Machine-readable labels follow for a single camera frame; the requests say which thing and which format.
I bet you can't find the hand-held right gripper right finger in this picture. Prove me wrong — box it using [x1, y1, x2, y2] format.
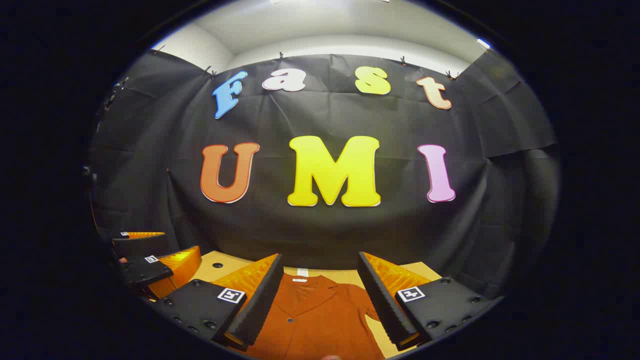
[357, 251, 501, 351]

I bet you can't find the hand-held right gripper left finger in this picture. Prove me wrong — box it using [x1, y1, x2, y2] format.
[150, 253, 284, 352]

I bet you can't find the rust orange button shirt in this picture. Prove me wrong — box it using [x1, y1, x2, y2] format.
[245, 268, 388, 360]

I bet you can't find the black backdrop cloth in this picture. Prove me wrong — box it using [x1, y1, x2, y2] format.
[89, 50, 558, 301]

